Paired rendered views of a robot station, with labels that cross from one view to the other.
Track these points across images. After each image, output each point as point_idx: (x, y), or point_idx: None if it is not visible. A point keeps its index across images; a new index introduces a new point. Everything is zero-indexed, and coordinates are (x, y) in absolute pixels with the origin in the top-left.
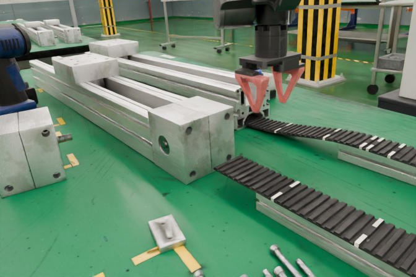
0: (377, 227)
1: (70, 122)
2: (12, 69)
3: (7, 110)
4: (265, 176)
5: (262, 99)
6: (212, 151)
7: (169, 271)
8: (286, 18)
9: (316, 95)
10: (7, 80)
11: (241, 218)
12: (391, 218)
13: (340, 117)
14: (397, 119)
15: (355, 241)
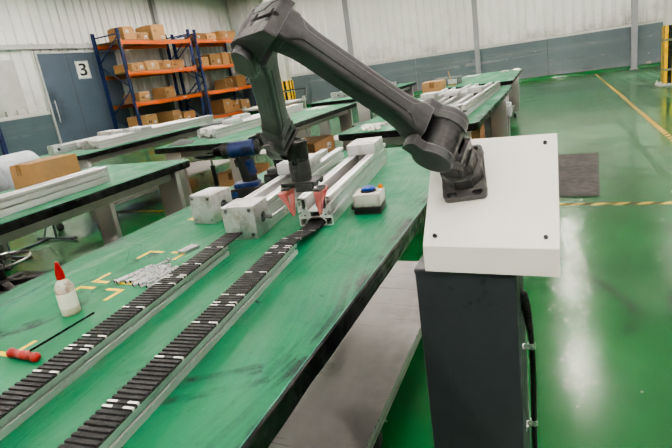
0: (194, 264)
1: None
2: (248, 162)
3: (241, 184)
4: (223, 241)
5: (289, 207)
6: (241, 227)
7: (170, 257)
8: (296, 158)
9: (403, 220)
10: (245, 168)
11: None
12: (227, 275)
13: (357, 238)
14: (374, 251)
15: (183, 263)
